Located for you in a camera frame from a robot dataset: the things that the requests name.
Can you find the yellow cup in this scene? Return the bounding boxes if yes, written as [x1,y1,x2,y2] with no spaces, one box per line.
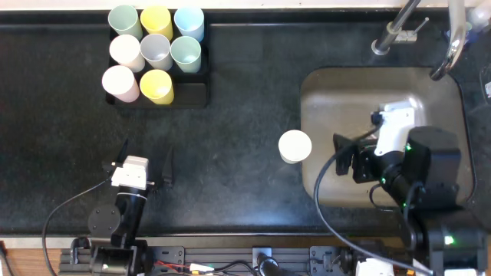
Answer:
[140,5,174,41]
[139,68,175,106]

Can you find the grey cup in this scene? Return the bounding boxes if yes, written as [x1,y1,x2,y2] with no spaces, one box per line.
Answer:
[139,33,173,72]

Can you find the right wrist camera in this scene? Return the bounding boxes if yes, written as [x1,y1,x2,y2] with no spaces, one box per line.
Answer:
[371,100,418,157]

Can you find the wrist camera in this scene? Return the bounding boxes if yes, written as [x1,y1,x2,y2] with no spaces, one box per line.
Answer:
[371,100,418,157]
[110,155,150,191]

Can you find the blue soap bottle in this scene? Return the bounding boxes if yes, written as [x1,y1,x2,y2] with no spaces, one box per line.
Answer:
[444,3,491,45]

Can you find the steel tap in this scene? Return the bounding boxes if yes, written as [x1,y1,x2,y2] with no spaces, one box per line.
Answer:
[371,0,468,82]

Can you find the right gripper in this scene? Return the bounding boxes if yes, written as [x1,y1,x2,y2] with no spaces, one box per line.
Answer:
[331,133,385,184]

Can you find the pink cup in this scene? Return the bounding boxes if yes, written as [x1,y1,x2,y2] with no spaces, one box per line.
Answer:
[101,64,141,104]

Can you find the blue cup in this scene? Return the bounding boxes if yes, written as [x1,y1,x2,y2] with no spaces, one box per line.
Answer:
[173,6,206,43]

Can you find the green cup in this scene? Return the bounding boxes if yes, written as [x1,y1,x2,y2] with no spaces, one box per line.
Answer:
[107,5,143,41]
[170,35,203,74]

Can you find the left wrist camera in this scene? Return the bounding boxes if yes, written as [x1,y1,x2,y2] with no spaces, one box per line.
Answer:
[110,155,150,191]

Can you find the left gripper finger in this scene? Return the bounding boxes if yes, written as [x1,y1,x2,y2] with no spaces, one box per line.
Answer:
[160,146,176,189]
[114,136,130,166]

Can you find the black cable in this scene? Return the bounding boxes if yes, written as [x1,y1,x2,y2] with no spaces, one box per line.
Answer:
[41,176,114,276]
[313,124,437,276]

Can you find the black tray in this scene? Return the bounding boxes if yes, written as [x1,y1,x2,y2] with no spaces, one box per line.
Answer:
[105,22,211,110]

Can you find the mounting rail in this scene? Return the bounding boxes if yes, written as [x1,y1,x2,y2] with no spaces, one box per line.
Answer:
[57,237,438,276]

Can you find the steel sink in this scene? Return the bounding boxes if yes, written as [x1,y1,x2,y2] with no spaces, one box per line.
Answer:
[300,67,476,210]

